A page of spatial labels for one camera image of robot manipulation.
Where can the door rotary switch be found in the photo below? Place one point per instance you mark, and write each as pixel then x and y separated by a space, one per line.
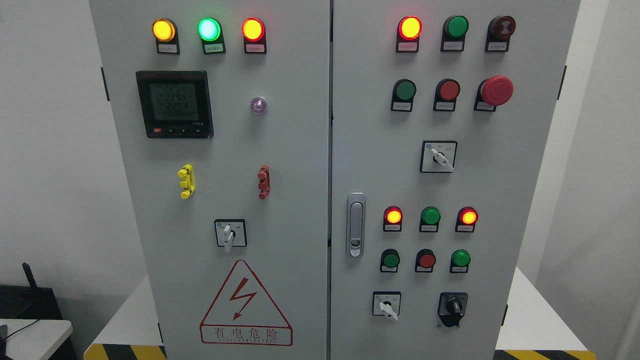
pixel 230 233

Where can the grey electrical cabinet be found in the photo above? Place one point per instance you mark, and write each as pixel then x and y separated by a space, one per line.
pixel 328 77

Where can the red terminal connector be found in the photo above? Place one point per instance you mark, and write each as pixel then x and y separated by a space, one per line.
pixel 264 184

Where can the red lit lamp middle left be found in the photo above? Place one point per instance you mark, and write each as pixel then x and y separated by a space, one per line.
pixel 392 219

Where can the red lit lamp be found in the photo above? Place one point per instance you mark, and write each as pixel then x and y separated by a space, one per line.
pixel 392 219
pixel 466 220

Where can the small clear light bulb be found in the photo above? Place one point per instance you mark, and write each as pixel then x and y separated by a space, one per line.
pixel 258 105

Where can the green push button lower left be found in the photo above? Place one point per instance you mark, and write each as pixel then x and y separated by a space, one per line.
pixel 390 260

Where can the green push button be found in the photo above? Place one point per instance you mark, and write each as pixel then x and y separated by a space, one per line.
pixel 460 261
pixel 402 95
pixel 390 260

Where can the green lamp middle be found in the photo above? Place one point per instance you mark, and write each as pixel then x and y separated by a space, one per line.
pixel 429 220

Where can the green push button upper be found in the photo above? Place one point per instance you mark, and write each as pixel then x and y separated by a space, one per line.
pixel 402 95

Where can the red push button lower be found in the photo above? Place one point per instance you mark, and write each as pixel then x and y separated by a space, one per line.
pixel 425 261

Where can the red push button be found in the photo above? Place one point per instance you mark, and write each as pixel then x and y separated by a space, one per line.
pixel 445 95
pixel 425 261

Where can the yellow terminal connector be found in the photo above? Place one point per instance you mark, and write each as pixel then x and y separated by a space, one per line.
pixel 186 175

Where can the red lit lamp middle right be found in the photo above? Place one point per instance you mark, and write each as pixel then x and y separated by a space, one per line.
pixel 466 220

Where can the red electric hazard sticker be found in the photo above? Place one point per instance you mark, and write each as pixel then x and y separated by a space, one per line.
pixel 244 313

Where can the red push button upper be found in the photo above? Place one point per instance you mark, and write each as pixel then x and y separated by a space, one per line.
pixel 445 95

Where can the green push button lower right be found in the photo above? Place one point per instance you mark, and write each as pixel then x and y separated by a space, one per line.
pixel 460 261

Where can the black digital power meter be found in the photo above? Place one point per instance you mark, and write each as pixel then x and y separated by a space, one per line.
pixel 175 104

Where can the red lit lamp left door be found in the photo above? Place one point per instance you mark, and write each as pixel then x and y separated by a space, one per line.
pixel 254 36

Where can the red lit lamp door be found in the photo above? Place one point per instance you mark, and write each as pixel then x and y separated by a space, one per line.
pixel 254 36
pixel 409 31

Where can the red lit lamp right door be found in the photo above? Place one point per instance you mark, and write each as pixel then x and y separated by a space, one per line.
pixel 409 31

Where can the green lit indicator lamp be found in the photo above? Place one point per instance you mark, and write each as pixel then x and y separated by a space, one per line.
pixel 211 35

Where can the red emergency stop button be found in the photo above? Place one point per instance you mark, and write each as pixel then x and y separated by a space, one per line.
pixel 493 92

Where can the green lamp top right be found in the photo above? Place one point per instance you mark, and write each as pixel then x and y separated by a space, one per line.
pixel 454 30

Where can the yellow indicator lamp top left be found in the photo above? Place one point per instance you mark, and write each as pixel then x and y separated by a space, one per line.
pixel 166 36

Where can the dark red buzzer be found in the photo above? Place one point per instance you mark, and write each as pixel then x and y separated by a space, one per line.
pixel 499 32

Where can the black device with antenna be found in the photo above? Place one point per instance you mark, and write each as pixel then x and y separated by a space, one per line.
pixel 29 302

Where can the white side table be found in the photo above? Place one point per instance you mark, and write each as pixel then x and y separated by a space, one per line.
pixel 38 341

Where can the silver door latch handle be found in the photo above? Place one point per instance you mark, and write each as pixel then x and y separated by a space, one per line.
pixel 355 224

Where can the upper right rotary switch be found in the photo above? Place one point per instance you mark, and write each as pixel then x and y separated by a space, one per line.
pixel 438 156

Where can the lower right rotary switch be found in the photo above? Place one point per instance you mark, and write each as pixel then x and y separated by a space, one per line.
pixel 386 304

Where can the black key selector switch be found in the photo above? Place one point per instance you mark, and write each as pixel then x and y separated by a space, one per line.
pixel 452 308

